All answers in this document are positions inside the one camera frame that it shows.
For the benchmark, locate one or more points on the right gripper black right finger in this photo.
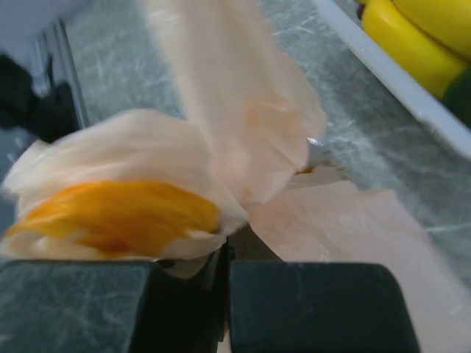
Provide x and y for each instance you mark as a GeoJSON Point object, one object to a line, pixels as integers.
{"type": "Point", "coordinates": [279, 306]}

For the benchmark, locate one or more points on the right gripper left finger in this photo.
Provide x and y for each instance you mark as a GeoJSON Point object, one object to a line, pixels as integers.
{"type": "Point", "coordinates": [113, 306]}

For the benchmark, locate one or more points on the translucent orange plastic bag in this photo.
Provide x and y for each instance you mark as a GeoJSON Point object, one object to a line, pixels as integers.
{"type": "Point", "coordinates": [148, 186]}

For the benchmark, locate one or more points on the fake dark green avocado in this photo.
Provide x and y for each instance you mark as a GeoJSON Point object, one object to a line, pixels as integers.
{"type": "Point", "coordinates": [457, 97]}

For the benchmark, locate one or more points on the fake small banana bunch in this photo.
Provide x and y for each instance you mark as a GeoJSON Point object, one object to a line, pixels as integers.
{"type": "Point", "coordinates": [432, 65]}

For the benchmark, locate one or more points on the white plastic fruit tray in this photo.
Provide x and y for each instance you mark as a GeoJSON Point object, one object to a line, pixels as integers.
{"type": "Point", "coordinates": [421, 105]}

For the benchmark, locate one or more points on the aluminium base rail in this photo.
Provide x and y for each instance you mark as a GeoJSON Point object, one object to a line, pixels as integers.
{"type": "Point", "coordinates": [62, 70]}

